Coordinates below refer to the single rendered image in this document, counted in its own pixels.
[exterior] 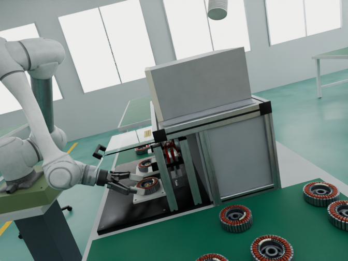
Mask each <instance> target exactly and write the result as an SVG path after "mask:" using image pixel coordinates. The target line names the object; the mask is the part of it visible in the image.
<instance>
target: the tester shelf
mask: <svg viewBox="0 0 348 261"><path fill-rule="evenodd" d="M150 107H151V122H152V134H153V137H154V141H155V143H159V142H163V141H167V140H170V139H174V138H178V137H182V136H186V135H189V134H193V133H197V132H201V131H205V130H208V129H212V128H215V127H219V126H223V125H227V124H231V123H235V122H239V121H242V120H246V119H250V118H254V117H258V116H260V115H265V114H269V113H272V107H271V101H270V100H266V99H263V98H260V97H257V96H254V95H252V98H248V99H244V100H240V101H237V102H234V103H230V104H226V105H222V106H218V107H214V108H210V109H207V110H203V111H199V112H195V113H191V114H187V115H183V116H180V117H176V118H173V119H169V120H164V121H162V122H158V120H157V117H156V113H155V109H154V105H153V103H152V101H150Z"/></svg>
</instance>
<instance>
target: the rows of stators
mask: <svg viewBox="0 0 348 261"><path fill-rule="evenodd" d="M327 193H328V194H327ZM303 197H304V199H305V200H306V201H307V202H309V203H311V204H313V205H316V206H317V205H318V206H320V205H321V206H322V207H323V206H324V207H326V206H328V209H327V210H328V219H329V221H330V222H331V223H332V224H333V225H335V226H336V227H338V228H340V229H343V230H345V229H346V230H347V231H348V200H346V201H345V200H343V201H341V200H340V191H339V189H338V188H337V187H336V186H335V185H332V184H330V183H327V182H311V183H308V184H307V185H305V186H304V187H303ZM340 214H342V215H340Z"/></svg>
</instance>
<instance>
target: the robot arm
mask: <svg viewBox="0 0 348 261"><path fill-rule="evenodd" d="M64 58H65V51H64V48H63V46H62V45H61V44H60V43H59V42H58V41H55V40H53V39H50V38H43V37H38V38H27V39H22V40H17V41H7V40H6V39H5V38H3V37H0V81H1V83H2V84H3V85H4V86H5V87H6V88H7V89H8V91H9V92H10V93H11V94H12V95H13V96H14V97H15V99H16V100H17V101H18V103H19V104H20V105H21V107H22V109H23V111H24V113H25V115H26V118H27V120H28V123H29V125H30V127H31V133H30V136H29V138H28V139H26V140H21V138H18V137H8V138H5V139H2V140H0V172H1V174H2V176H3V177H4V179H5V181H6V185H5V186H4V187H3V188H1V189H0V193H3V192H6V193H7V194H11V193H12V192H14V191H15V190H21V189H29V188H30V187H31V186H32V185H33V183H34V182H35V181H36V180H37V179H38V178H39V177H40V176H41V175H43V174H45V179H46V181H47V183H48V185H49V186H50V187H51V188H53V189H55V190H59V191H63V190H67V189H70V188H72V187H73V186H75V185H76V184H83V185H88V186H95V184H96V185H98V186H105V184H107V188H108V189H112V190H114V191H116V192H119V193H121V194H123V195H129V193H131V194H137V195H143V196H144V193H145V191H146V189H143V188H137V187H132V186H130V187H128V186H126V185H124V184H123V183H121V182H120V181H119V180H122V179H127V178H129V179H130V180H135V181H141V180H143V178H144V176H141V175H136V174H132V173H131V172H130V171H112V170H111V171H110V173H108V170H105V169H100V170H99V167H98V168H97V170H96V171H95V173H94V170H95V168H96V166H92V165H87V164H84V163H82V162H79V161H75V160H73V159H72V158H71V157H70V155H69V154H68V153H65V152H62V151H61V150H62V149H63V148H64V147H65V146H66V144H67V136H66V134H65V133H64V132H63V131H62V130H61V129H59V128H57V127H56V126H55V125H54V114H53V84H52V77H53V76H54V74H55V72H56V69H57V67H58V65H59V64H61V63H62V62H63V60H64ZM25 71H26V72H27V73H28V74H29V76H30V82H31V86H30V84H29V82H28V79H27V76H26V73H25ZM40 161H43V165H42V168H43V170H41V171H35V169H34V167H33V166H34V165H35V164H37V163H38V162H40Z"/></svg>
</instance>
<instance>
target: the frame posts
mask: <svg viewBox="0 0 348 261"><path fill-rule="evenodd" d="M178 140H179V144H180V145H179V146H177V147H176V148H177V150H178V151H179V150H181V153H182V157H183V161H184V165H185V169H186V173H187V177H188V181H189V184H190V188H191V192H192V196H193V200H194V204H195V205H197V204H198V203H199V204H201V203H202V201H201V196H200V192H199V188H198V184H197V180H196V175H195V171H194V167H193V162H192V158H191V154H190V150H189V145H188V142H187V138H186V136H184V137H181V138H178ZM152 148H153V151H154V155H155V158H156V162H157V165H158V169H159V172H160V175H161V179H162V182H163V186H164V189H165V193H166V196H167V200H168V203H169V207H170V211H171V212H172V211H173V210H178V206H177V202H176V199H175V195H174V192H173V189H172V185H171V182H170V177H169V174H168V170H167V166H166V163H165V159H164V156H163V154H166V153H165V150H162V148H161V144H160V143H157V144H154V145H152Z"/></svg>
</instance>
